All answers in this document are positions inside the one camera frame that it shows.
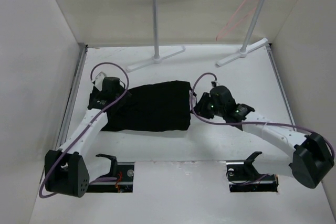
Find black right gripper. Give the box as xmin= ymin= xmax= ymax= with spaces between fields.
xmin=190 ymin=93 xmax=225 ymax=120

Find black trousers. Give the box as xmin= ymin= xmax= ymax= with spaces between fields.
xmin=88 ymin=80 xmax=197 ymax=132

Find pink wire hanger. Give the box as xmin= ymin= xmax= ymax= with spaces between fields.
xmin=215 ymin=0 xmax=259 ymax=41

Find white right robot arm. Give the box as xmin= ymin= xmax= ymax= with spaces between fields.
xmin=192 ymin=86 xmax=335 ymax=189

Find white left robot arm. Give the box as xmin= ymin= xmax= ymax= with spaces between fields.
xmin=41 ymin=73 xmax=130 ymax=198

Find white clothes rack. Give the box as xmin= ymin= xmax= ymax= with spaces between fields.
xmin=126 ymin=0 xmax=269 ymax=72

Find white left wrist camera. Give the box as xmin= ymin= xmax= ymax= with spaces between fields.
xmin=92 ymin=72 xmax=107 ymax=91

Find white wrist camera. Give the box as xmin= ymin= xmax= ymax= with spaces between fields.
xmin=211 ymin=81 xmax=218 ymax=88
xmin=92 ymin=72 xmax=107 ymax=91

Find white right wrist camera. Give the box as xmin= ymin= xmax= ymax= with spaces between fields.
xmin=211 ymin=81 xmax=218 ymax=88

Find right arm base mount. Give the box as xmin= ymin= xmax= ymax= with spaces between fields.
xmin=226 ymin=152 xmax=279 ymax=193

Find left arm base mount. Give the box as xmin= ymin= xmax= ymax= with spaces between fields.
xmin=87 ymin=163 xmax=135 ymax=193

